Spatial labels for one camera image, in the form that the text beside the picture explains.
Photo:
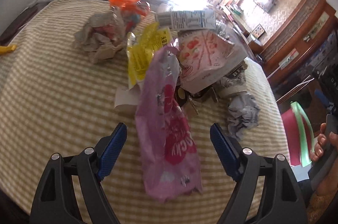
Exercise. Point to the yellow foil packet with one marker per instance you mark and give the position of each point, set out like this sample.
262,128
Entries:
141,49

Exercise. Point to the low tv cabinet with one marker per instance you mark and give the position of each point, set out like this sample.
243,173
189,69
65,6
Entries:
253,43

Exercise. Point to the pink strawberry snack box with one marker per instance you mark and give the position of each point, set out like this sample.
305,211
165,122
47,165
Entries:
206,57

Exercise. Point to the red green trash bin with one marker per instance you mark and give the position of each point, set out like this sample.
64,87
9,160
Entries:
299,134

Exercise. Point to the floral paper cup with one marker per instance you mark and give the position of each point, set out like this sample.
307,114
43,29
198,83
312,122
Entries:
233,83

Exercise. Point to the yellow striped table mat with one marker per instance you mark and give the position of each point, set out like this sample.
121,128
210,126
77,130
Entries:
53,99

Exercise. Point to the person right hand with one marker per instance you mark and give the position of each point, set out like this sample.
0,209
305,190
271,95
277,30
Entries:
324,142

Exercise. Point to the orange snack bag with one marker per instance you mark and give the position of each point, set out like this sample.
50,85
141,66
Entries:
132,11

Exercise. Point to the yellow plastic clip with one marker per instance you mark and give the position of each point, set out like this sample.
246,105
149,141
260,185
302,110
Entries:
7,49

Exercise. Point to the white paper receipt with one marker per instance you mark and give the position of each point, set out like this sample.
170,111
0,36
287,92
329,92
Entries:
126,100

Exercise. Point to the brown paper ball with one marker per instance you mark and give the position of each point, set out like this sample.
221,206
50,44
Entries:
102,36

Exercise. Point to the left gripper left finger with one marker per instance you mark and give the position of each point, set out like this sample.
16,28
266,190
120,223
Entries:
55,198

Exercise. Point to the grey newspaper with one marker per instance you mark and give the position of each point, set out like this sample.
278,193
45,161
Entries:
243,114

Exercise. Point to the wooden dining chair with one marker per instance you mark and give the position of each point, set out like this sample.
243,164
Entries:
295,89

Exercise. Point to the pink snack wrapper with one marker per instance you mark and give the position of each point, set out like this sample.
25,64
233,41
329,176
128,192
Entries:
170,161

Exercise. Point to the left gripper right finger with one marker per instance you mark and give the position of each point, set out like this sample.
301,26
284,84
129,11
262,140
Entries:
266,189

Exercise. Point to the white blue milk carton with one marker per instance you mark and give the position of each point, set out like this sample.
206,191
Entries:
187,20

